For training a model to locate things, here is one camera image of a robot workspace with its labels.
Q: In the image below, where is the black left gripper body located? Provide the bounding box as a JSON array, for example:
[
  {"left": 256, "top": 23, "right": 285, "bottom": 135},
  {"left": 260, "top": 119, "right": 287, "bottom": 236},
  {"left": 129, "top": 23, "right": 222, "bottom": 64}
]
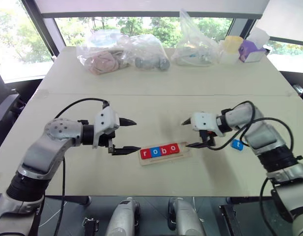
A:
[{"left": 98, "top": 131, "right": 117, "bottom": 154}]

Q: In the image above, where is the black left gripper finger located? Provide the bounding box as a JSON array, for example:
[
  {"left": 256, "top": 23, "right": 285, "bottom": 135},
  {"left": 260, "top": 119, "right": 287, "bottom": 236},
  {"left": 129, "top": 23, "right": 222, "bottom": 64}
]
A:
[
  {"left": 118, "top": 117, "right": 138, "bottom": 127},
  {"left": 111, "top": 146, "right": 141, "bottom": 156}
]

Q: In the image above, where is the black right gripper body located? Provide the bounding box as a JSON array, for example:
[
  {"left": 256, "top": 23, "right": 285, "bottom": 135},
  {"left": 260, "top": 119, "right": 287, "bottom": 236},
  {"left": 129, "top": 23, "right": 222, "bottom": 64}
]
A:
[{"left": 199, "top": 130, "right": 217, "bottom": 148}]

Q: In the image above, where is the red letter tile r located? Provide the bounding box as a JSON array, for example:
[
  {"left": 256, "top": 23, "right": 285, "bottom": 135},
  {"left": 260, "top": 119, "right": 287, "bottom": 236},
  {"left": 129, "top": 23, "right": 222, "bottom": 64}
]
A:
[{"left": 140, "top": 147, "right": 152, "bottom": 159}]

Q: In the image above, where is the blue letter tile o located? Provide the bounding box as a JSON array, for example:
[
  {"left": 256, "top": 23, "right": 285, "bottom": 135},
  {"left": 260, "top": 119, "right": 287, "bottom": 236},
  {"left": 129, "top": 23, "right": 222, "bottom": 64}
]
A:
[{"left": 150, "top": 146, "right": 162, "bottom": 158}]

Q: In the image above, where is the wooden letter tray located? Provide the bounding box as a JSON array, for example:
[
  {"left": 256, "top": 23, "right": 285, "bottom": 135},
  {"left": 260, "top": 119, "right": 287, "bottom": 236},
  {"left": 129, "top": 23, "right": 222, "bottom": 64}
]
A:
[{"left": 138, "top": 141, "right": 193, "bottom": 167}]

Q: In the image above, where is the blue letter tile t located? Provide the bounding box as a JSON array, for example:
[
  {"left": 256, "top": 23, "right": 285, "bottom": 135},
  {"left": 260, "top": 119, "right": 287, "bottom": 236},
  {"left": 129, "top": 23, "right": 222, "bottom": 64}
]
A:
[{"left": 230, "top": 139, "right": 245, "bottom": 151}]

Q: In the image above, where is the silver rounded robot leg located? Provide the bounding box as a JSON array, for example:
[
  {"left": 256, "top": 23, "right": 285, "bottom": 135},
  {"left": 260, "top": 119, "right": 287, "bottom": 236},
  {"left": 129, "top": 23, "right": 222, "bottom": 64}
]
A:
[
  {"left": 111, "top": 199, "right": 141, "bottom": 236},
  {"left": 168, "top": 199, "right": 206, "bottom": 236}
]

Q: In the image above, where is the plastic bag of pink items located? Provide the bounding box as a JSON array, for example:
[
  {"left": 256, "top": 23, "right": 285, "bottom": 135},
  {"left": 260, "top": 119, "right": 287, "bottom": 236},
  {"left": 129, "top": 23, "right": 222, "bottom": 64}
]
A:
[{"left": 75, "top": 29, "right": 131, "bottom": 76}]

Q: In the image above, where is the plastic bag of grey items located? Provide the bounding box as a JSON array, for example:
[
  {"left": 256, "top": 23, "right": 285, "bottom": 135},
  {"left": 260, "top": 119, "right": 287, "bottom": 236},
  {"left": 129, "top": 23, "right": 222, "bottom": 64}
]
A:
[{"left": 123, "top": 34, "right": 171, "bottom": 72}]

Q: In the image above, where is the tall clear plastic bag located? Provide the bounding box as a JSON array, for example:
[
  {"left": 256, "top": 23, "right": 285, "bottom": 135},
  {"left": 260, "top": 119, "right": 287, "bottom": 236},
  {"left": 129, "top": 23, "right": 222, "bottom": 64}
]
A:
[{"left": 171, "top": 8, "right": 222, "bottom": 67}]

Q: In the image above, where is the yellow and white cup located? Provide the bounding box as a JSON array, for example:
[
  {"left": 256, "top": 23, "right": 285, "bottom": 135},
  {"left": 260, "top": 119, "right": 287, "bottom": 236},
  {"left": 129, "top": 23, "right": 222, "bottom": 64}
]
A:
[{"left": 218, "top": 35, "right": 244, "bottom": 65}]

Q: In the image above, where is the purple and white box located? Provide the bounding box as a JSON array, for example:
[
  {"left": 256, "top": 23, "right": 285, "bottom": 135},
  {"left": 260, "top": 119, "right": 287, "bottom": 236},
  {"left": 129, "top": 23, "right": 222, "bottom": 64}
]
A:
[{"left": 238, "top": 27, "right": 271, "bottom": 63}]

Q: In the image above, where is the dark object beside table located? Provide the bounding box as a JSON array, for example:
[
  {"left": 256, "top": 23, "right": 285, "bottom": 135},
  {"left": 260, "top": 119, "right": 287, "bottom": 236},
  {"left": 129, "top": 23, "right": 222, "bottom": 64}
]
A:
[{"left": 292, "top": 75, "right": 303, "bottom": 104}]

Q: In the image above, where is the black equipment beside table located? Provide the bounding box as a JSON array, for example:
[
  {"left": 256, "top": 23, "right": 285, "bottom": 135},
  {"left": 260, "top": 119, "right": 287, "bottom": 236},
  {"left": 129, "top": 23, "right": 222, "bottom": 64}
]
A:
[{"left": 0, "top": 63, "right": 27, "bottom": 124}]

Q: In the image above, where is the white roller blind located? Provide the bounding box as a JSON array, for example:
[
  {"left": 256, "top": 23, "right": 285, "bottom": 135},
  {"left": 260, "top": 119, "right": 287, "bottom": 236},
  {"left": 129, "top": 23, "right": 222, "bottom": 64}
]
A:
[
  {"left": 254, "top": 0, "right": 303, "bottom": 42},
  {"left": 33, "top": 0, "right": 271, "bottom": 19}
]

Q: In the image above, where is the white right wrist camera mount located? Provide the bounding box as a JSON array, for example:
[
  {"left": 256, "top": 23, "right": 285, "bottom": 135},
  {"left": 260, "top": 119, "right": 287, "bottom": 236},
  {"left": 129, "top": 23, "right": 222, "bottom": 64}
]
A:
[{"left": 191, "top": 112, "right": 226, "bottom": 138}]

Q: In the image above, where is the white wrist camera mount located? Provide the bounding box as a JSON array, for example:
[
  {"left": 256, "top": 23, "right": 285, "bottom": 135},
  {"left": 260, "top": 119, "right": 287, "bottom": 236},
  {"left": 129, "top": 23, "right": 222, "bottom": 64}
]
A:
[
  {"left": 191, "top": 112, "right": 226, "bottom": 138},
  {"left": 92, "top": 106, "right": 120, "bottom": 149}
]

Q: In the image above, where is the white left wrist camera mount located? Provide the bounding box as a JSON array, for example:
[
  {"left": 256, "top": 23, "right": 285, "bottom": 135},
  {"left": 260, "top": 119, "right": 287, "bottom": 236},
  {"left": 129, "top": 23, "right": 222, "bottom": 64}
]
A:
[{"left": 92, "top": 106, "right": 120, "bottom": 149}]

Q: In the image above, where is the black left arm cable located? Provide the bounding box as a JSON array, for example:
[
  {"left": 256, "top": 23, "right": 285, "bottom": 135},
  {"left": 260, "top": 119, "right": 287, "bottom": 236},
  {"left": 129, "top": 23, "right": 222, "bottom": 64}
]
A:
[{"left": 54, "top": 98, "right": 110, "bottom": 236}]

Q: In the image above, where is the black metal frame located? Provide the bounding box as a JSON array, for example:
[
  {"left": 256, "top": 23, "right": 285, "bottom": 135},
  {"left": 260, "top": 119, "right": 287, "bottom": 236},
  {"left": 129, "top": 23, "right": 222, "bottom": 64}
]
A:
[{"left": 218, "top": 204, "right": 243, "bottom": 236}]

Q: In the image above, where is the small black metal bracket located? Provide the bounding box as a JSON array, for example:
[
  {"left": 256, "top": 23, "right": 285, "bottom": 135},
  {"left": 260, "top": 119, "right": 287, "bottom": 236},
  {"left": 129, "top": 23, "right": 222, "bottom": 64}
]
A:
[{"left": 82, "top": 216, "right": 101, "bottom": 236}]

